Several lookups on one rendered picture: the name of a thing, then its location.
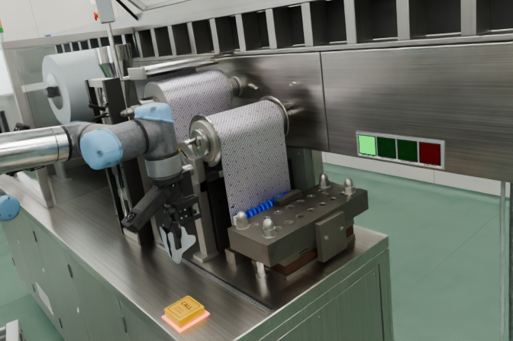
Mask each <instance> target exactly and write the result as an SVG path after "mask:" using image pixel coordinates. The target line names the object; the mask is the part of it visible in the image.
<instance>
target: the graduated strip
mask: <svg viewBox="0 0 513 341"><path fill-rule="evenodd" d="M155 247H157V248H158V249H161V250H162V251H164V252H165V253H167V254H168V252H167V251H166V248H165V246H164V245H163V244H162V243H158V244H156V245H155ZM181 262H182V263H184V264H185V265H187V266H188V267H190V268H192V269H194V270H196V271H197V272H199V273H200V274H202V275H204V276H205V277H206V278H209V279H210V280H212V281H213V282H215V283H217V284H218V285H220V286H221V287H223V288H225V289H227V290H229V291H230V292H232V293H233V294H235V295H237V296H238V297H240V298H242V299H244V300H245V301H247V302H248V303H250V304H252V305H253V306H255V307H257V308H259V309H260V310H262V311H263V312H265V313H267V314H268V313H269V312H270V311H271V310H273V308H271V307H270V306H268V305H267V304H264V303H263V302H262V301H259V300H257V299H256V298H254V297H253V296H251V295H249V294H248V293H246V292H244V291H242V290H240V289H239V288H237V287H235V286H233V285H232V284H230V283H228V282H227V281H225V280H224V279H222V278H219V277H218V276H216V275H215V274H213V273H211V272H209V271H208V270H206V269H204V268H202V267H201V266H200V265H197V264H195V263H194V262H192V261H190V260H189V259H187V258H186V257H184V256H182V259H181Z"/></svg>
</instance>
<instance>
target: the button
mask: <svg viewBox="0 0 513 341"><path fill-rule="evenodd" d="M164 311H165V315H166V318H168V319H169V320H170V321H171V322H173V323H174V324H175V325H177V327H178V328H180V329H182V328H183V327H185V326H186V325H188V324H190V323H191V322H193V321H194V320H197V319H198V318H200V317H201V316H203V315H204V314H205V308H204V306H203V305H201V304H200V303H199V302H197V301H196V300H194V299H193V298H191V297H190V296H186V297H185V298H183V299H181V300H180V301H177V302H176V303H174V304H172V305H170V306H168V307H167V308H165V309H164Z"/></svg>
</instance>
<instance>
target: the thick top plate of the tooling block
mask: <svg viewBox="0 0 513 341"><path fill-rule="evenodd" d="M330 185H331V186H330V188H319V187H318V186H319V184H318V185H316V186H314V187H312V188H310V189H308V190H306V191H304V192H302V196H301V197H300V198H297V199H295V200H294V201H291V202H289V203H288V204H285V205H283V206H282V207H277V206H275V205H274V206H272V207H270V208H268V209H266V210H264V211H262V212H260V213H258V214H256V215H254V216H252V217H250V218H247V219H248V224H249V225H250V227H249V228H247V229H246V230H237V229H236V226H235V225H234V226H232V227H229V228H228V229H227V231H228V236H229V241H230V246H231V249H233V250H235V251H237V252H239V253H242V254H244V255H245V256H248V257H250V258H251V259H254V260H256V261H258V262H261V263H263V264H264V265H267V266H269V267H272V266H274V265H275V264H277V263H279V262H281V261H282V260H284V259H286V258H287V257H289V256H291V255H292V254H294V253H296V252H298V251H299V250H300V249H302V248H304V247H306V246H307V245H309V244H310V243H313V242H314V241H315V240H316V236H315V223H316V222H318V221H320V220H322V219H323V218H325V217H327V216H328V215H330V214H333V213H334V212H335V211H338V210H339V211H344V218H345V223H346V222H347V221H349V220H351V219H353V218H354V217H356V216H357V215H359V214H361V213H363V212H364V211H366V210H368V209H369V204H368V193H367V190H364V189H361V188H355V191H356V193H355V194H353V195H345V194H344V193H343V191H344V187H343V186H344V185H342V184H337V183H334V182H330ZM267 218H269V219H271V220H272V221H273V223H274V227H275V228H276V232H277V236H275V237H273V238H271V239H266V238H263V222H264V220H265V219H267Z"/></svg>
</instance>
